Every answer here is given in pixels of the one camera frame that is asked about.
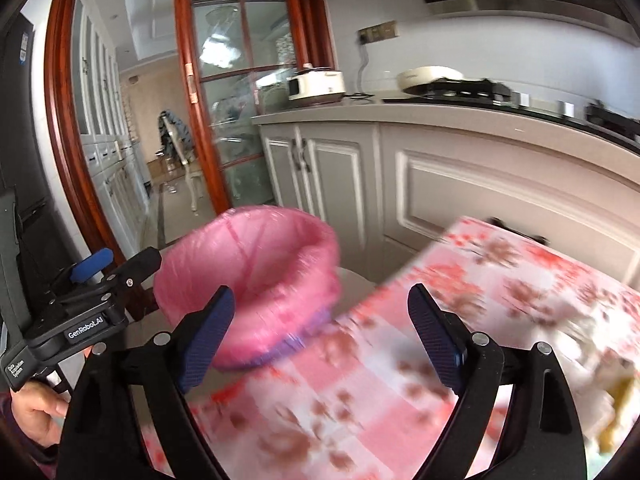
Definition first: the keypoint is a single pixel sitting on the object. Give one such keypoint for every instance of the white hallway cabinets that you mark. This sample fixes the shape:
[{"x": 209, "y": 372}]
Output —
[{"x": 105, "y": 160}]

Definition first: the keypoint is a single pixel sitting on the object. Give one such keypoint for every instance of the white kitchen base cabinet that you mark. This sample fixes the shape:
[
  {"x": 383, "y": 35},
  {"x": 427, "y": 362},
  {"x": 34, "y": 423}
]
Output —
[{"x": 450, "y": 185}]

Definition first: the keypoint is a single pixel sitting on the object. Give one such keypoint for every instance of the yellow crumpled wrapper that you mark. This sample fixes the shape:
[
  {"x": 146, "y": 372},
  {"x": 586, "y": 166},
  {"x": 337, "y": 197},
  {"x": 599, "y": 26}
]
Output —
[{"x": 617, "y": 410}]

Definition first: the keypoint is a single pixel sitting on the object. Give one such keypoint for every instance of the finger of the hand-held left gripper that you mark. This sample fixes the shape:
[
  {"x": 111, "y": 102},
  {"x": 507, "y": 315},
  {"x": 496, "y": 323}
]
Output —
[
  {"x": 90, "y": 265},
  {"x": 135, "y": 270}
]

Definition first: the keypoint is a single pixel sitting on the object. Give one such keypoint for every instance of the person's left hand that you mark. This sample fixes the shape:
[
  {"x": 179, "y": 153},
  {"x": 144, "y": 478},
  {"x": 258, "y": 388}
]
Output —
[{"x": 35, "y": 415}]

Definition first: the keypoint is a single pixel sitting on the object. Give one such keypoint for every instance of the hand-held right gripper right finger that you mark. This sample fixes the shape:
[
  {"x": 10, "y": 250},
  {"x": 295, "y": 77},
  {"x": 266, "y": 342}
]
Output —
[{"x": 440, "y": 340}]

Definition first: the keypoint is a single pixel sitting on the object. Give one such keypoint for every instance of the white wooden chair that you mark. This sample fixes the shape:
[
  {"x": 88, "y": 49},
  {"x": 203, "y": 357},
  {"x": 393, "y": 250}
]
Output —
[{"x": 194, "y": 180}]

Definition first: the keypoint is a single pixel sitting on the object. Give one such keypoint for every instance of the black gas stove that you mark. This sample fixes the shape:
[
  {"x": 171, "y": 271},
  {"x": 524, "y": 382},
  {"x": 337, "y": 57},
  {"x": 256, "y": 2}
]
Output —
[{"x": 475, "y": 87}]

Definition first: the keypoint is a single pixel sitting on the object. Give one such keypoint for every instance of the pink floral tablecloth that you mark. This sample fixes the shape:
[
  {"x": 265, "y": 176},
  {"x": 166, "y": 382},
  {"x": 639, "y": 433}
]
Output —
[{"x": 390, "y": 410}]

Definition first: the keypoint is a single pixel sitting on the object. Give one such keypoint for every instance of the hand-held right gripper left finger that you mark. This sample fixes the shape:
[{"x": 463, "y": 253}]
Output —
[{"x": 207, "y": 340}]

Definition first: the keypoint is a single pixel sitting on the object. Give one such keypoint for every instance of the glass sliding door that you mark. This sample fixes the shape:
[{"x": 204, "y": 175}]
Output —
[{"x": 186, "y": 110}]

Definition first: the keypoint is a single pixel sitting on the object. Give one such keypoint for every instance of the white rice cooker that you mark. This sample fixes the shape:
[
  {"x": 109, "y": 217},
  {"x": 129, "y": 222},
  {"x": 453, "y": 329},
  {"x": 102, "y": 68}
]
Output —
[{"x": 320, "y": 85}]

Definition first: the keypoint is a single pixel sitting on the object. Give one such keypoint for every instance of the red wooden door frame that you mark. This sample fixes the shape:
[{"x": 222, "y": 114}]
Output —
[{"x": 55, "y": 110}]

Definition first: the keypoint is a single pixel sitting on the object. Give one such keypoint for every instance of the black refrigerator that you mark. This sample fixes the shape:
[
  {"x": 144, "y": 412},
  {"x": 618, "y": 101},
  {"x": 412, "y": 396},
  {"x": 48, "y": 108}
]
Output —
[{"x": 25, "y": 135}]

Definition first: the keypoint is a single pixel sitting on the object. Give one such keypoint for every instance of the brass wall socket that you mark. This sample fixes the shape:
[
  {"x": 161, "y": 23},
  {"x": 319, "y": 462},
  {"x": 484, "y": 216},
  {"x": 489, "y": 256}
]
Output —
[{"x": 382, "y": 31}]

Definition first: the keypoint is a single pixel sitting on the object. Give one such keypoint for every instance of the large crumpled white cloth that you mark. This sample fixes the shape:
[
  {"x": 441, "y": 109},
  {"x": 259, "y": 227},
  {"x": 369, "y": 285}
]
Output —
[{"x": 585, "y": 360}]

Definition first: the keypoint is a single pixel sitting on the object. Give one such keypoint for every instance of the dark clothes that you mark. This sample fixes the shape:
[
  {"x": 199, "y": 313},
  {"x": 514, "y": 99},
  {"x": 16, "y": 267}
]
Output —
[{"x": 172, "y": 135}]

